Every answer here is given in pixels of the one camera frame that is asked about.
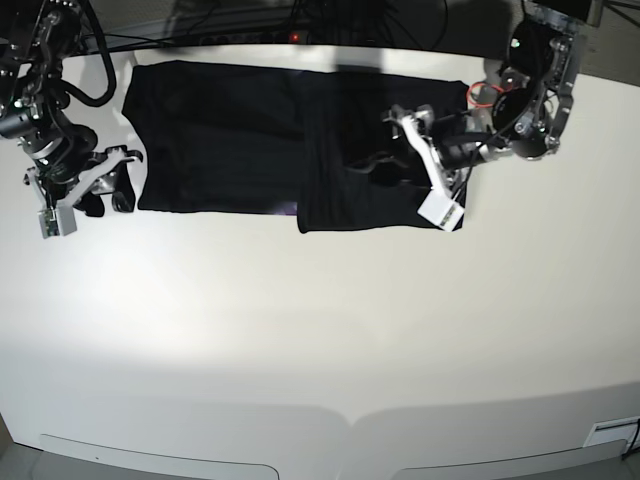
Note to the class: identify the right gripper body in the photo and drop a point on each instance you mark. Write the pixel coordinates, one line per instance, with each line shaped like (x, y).
(66, 168)

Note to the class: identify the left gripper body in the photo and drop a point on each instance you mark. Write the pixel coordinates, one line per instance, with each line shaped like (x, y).
(454, 145)

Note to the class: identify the black printed T-shirt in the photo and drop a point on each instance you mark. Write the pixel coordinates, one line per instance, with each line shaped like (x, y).
(257, 140)

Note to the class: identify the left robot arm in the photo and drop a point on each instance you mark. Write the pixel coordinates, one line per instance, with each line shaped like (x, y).
(526, 113)

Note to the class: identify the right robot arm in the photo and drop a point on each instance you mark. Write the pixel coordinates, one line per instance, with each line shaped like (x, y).
(36, 38)

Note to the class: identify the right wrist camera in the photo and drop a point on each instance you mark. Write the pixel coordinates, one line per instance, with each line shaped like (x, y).
(57, 221)

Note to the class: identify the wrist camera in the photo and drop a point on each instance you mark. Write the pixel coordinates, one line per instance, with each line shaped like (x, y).
(57, 221)
(441, 211)

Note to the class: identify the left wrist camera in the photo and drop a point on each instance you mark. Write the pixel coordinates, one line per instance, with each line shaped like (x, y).
(441, 211)

